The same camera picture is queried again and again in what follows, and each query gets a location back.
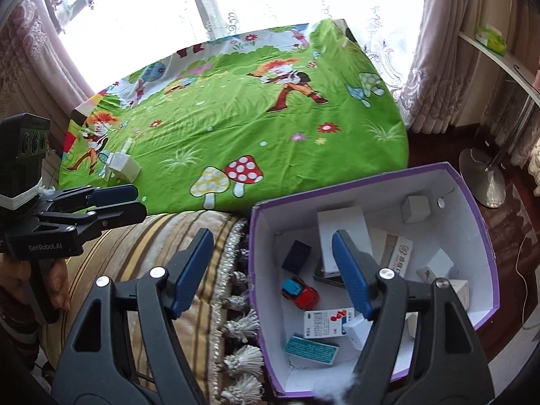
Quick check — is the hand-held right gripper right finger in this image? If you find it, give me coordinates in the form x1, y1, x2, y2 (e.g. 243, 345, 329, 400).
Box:
331, 230, 495, 405

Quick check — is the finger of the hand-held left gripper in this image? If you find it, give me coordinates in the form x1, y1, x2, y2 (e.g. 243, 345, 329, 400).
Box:
40, 184, 140, 216
34, 201, 148, 241

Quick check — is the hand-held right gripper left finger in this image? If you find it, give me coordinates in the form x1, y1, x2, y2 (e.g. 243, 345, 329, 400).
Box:
51, 228, 215, 405

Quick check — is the large white box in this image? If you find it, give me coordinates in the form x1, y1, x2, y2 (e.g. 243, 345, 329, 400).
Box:
316, 207, 380, 271

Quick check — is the white red blue box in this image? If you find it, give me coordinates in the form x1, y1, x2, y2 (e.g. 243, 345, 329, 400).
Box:
303, 308, 355, 340

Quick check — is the plain white box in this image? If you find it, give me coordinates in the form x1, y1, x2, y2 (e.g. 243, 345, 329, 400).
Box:
344, 314, 374, 351

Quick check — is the red blue toy car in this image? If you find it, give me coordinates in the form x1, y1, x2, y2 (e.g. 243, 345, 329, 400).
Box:
280, 276, 319, 311

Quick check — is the dark blue small box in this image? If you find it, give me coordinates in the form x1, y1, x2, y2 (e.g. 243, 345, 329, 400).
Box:
281, 240, 313, 275

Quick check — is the white box with dark picture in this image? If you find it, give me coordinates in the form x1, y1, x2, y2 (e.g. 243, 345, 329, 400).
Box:
417, 248, 455, 283

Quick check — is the teal medicine box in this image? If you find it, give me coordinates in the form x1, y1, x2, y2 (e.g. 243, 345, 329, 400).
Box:
284, 334, 339, 366

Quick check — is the white cube box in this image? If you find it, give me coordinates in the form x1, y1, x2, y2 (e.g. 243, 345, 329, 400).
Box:
401, 195, 432, 225

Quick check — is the white box with black text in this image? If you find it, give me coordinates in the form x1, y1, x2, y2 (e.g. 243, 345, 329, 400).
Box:
447, 279, 470, 308

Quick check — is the purple cardboard box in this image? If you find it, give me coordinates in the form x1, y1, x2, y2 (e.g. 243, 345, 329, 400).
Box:
249, 161, 501, 397

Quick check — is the person's left forearm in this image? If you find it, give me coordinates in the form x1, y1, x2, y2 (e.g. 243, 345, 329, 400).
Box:
0, 299, 43, 372

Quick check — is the person's left hand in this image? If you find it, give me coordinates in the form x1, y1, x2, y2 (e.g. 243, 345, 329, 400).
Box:
0, 257, 72, 313

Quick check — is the small white box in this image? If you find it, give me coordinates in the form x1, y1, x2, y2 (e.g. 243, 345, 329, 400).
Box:
107, 152, 142, 184

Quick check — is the striped tasselled cushion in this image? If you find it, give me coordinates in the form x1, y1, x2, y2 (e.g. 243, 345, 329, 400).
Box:
40, 210, 264, 405

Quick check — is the pink curtain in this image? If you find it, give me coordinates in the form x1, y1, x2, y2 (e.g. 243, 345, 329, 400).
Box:
399, 0, 513, 133
0, 0, 96, 114

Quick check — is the white cotton fluff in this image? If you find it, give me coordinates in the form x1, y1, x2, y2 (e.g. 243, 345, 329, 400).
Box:
312, 369, 363, 403

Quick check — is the green cartoon printed blanket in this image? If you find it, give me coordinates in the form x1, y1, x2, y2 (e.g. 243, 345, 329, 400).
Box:
57, 19, 409, 214

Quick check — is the white lace sheer curtain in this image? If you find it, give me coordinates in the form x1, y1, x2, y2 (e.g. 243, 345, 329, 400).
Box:
186, 0, 427, 106

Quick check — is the green tissue pack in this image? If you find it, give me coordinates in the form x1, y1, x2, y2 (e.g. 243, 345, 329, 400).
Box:
475, 23, 507, 56

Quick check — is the glass table with metal pedestal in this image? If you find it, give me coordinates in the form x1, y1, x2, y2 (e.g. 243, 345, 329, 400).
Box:
458, 29, 540, 209

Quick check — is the white cable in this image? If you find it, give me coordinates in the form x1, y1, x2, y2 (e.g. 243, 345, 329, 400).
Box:
517, 232, 536, 317

